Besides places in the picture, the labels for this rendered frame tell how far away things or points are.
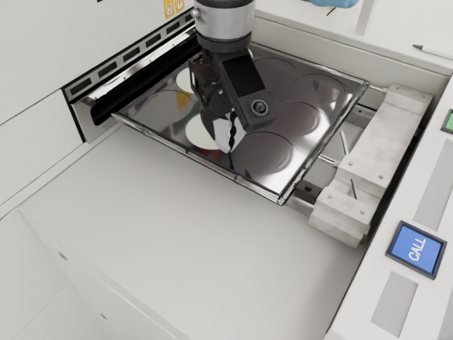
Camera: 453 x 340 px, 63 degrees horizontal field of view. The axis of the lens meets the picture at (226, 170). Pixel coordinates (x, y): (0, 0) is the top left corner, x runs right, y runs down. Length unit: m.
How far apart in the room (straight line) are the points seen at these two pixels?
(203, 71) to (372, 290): 0.35
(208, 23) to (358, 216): 0.33
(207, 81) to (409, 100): 0.43
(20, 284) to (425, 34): 0.96
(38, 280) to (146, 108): 0.43
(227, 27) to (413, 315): 0.38
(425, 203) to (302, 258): 0.20
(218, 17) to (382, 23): 0.52
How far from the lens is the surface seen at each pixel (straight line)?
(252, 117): 0.47
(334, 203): 0.57
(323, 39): 0.86
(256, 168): 0.60
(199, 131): 0.66
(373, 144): 0.72
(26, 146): 0.70
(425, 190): 0.57
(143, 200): 0.68
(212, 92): 0.52
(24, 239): 0.80
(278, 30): 0.90
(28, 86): 0.66
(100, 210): 0.68
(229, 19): 0.46
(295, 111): 0.72
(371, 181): 0.62
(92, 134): 0.76
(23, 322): 0.96
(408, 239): 0.50
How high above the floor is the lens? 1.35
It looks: 49 degrees down
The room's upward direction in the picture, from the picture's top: straight up
